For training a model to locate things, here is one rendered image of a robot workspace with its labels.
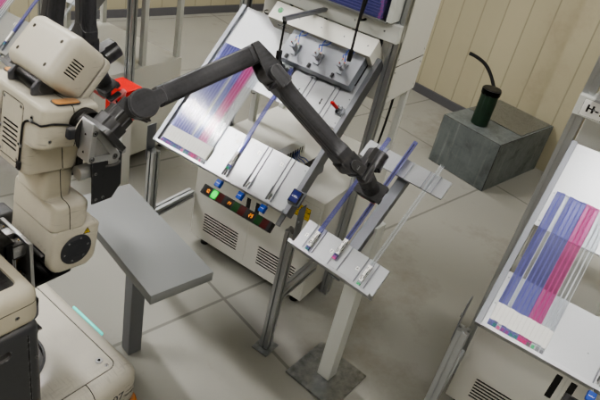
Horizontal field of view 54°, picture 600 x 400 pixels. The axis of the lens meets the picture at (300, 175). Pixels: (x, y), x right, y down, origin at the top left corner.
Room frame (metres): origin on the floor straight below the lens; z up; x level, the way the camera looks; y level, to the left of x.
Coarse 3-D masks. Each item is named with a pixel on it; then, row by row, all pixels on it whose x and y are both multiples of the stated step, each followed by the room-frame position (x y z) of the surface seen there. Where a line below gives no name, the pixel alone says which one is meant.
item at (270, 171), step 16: (224, 144) 2.06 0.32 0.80; (240, 144) 2.05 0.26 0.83; (256, 144) 2.04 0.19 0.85; (208, 160) 2.02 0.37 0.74; (224, 160) 2.01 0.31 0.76; (240, 160) 2.00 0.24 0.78; (256, 160) 1.99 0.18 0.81; (272, 160) 1.98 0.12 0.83; (288, 160) 1.97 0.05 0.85; (240, 176) 1.95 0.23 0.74; (256, 176) 1.94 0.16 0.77; (272, 176) 1.93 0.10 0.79; (288, 176) 1.92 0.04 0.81; (256, 192) 1.89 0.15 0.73; (272, 192) 1.88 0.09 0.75; (288, 192) 1.87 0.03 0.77
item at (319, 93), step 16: (256, 16) 2.50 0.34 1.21; (240, 32) 2.45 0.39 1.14; (256, 32) 2.44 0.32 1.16; (272, 32) 2.42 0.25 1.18; (240, 48) 2.39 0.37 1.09; (272, 48) 2.36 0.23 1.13; (304, 80) 2.22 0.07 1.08; (320, 80) 2.21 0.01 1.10; (304, 96) 2.17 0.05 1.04; (320, 96) 2.16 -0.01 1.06; (336, 96) 2.15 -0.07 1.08; (352, 96) 2.14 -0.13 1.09; (320, 112) 2.10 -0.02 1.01
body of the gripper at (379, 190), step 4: (356, 184) 1.69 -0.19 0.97; (376, 184) 1.63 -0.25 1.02; (380, 184) 1.68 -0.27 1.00; (356, 188) 1.68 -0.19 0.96; (360, 188) 1.68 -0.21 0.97; (372, 188) 1.62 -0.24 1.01; (376, 188) 1.64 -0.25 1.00; (380, 188) 1.67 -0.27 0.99; (384, 188) 1.66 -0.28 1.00; (360, 192) 1.66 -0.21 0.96; (364, 192) 1.64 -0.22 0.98; (368, 192) 1.63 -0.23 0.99; (372, 192) 1.63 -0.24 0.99; (376, 192) 1.65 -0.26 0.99; (380, 192) 1.65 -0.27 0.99; (384, 192) 1.65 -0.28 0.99; (368, 196) 1.65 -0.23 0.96; (372, 196) 1.65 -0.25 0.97; (376, 196) 1.64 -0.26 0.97; (380, 196) 1.64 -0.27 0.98; (372, 200) 1.64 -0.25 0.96; (376, 200) 1.63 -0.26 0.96; (380, 200) 1.63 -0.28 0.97
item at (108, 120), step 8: (112, 104) 1.34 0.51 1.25; (104, 112) 1.31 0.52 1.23; (112, 112) 1.32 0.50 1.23; (120, 112) 1.32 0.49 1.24; (88, 120) 1.29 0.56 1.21; (96, 120) 1.29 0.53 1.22; (104, 120) 1.29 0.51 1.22; (112, 120) 1.30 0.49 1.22; (120, 120) 1.31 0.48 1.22; (128, 120) 1.33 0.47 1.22; (104, 128) 1.27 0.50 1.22; (112, 128) 1.29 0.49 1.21; (120, 128) 1.30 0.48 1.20; (104, 136) 1.28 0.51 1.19; (112, 136) 1.26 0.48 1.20; (120, 136) 1.30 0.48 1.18; (112, 144) 1.29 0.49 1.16; (120, 144) 1.28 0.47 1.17
